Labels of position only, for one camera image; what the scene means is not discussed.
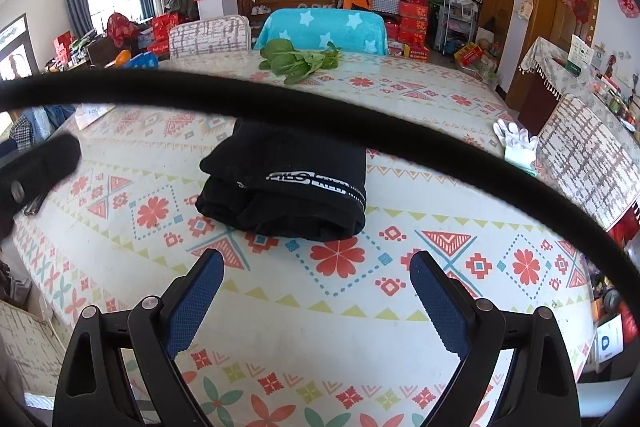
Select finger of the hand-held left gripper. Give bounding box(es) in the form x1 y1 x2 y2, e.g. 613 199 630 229
0 134 82 238

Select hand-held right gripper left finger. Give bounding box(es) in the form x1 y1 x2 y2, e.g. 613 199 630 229
52 249 226 427

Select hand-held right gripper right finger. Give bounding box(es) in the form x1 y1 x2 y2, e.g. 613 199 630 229
409 251 581 427

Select black pants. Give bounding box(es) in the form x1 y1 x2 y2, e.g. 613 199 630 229
195 118 368 242

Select blue denim clothes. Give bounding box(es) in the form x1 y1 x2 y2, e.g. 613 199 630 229
10 104 68 152

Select white paper sheet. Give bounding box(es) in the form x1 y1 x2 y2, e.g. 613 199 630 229
75 103 116 130

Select patterned tablecloth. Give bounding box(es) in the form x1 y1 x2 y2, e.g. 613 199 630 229
10 49 601 427

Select blue box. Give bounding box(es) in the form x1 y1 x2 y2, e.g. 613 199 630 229
122 52 160 68

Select white box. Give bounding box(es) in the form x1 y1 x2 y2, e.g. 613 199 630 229
595 313 626 363

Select grey patterned chair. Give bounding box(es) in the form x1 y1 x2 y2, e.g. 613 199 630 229
0 299 68 408
537 93 640 232
169 15 252 58

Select white work gloves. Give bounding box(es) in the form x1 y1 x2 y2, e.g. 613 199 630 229
492 118 540 178

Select stack of red gift boxes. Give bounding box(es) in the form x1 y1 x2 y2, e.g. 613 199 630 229
150 12 187 52
385 0 432 60

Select red and yellow carton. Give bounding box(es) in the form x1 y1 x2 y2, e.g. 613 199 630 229
454 43 485 66

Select green leafy vegetable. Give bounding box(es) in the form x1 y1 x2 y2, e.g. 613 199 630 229
258 39 343 85

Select cabinet with lace cloth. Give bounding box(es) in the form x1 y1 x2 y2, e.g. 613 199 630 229
517 36 640 132

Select metal storage rack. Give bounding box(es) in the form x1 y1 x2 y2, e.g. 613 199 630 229
432 0 483 55

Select teal star chair cover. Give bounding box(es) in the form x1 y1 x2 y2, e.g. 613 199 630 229
254 8 389 56

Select wooden door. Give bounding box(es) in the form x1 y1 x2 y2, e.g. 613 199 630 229
505 0 601 108

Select black braided cable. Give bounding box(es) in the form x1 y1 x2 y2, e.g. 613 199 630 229
0 69 640 303

